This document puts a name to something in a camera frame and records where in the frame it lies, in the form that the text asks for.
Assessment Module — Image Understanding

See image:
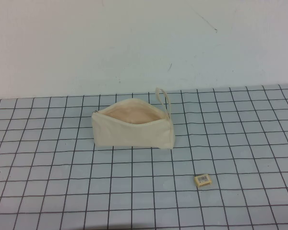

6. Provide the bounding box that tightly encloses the grey grid tablecloth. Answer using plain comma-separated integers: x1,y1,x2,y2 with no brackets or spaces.
0,83,288,230

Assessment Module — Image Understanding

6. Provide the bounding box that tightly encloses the cream canvas pencil case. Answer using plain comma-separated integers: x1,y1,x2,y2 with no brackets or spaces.
91,87,175,149

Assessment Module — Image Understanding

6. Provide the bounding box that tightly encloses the yellow eraser with barcode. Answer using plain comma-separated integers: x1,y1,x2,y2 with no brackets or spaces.
194,175,211,188

